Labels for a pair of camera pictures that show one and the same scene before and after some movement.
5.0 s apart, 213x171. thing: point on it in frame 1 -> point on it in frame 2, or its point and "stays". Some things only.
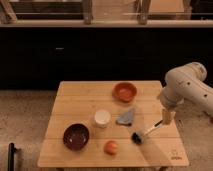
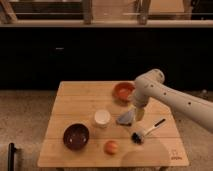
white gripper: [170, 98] -> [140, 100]
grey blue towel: [126, 119] stays
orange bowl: [124, 92] stays
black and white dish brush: [138, 137] stays
